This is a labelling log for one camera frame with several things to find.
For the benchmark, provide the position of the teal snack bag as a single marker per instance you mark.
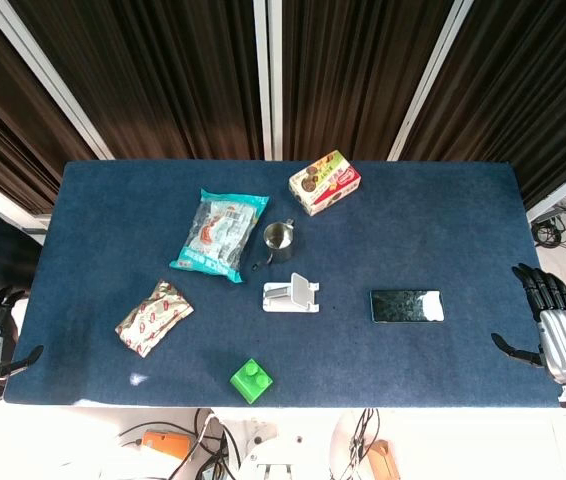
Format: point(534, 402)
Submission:
point(220, 235)

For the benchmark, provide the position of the blue table cloth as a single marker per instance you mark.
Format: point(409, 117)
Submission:
point(413, 240)

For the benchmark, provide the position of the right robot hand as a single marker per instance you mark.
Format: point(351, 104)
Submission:
point(560, 340)

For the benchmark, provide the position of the white phone stand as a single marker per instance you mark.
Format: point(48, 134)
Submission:
point(293, 295)

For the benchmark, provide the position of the black smartphone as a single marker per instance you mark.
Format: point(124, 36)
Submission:
point(407, 306)

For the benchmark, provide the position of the gold red snack packet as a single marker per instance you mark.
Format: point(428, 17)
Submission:
point(153, 317)

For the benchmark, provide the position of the green toy block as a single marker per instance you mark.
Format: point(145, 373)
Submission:
point(251, 380)

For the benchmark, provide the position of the small steel pitcher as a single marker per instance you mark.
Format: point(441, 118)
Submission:
point(278, 241)

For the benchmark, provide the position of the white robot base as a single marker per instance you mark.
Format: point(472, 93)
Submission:
point(273, 462)

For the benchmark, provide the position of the cookie box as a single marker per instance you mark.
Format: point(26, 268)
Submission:
point(324, 184)

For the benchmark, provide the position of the orange device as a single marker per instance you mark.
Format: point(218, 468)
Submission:
point(165, 443)

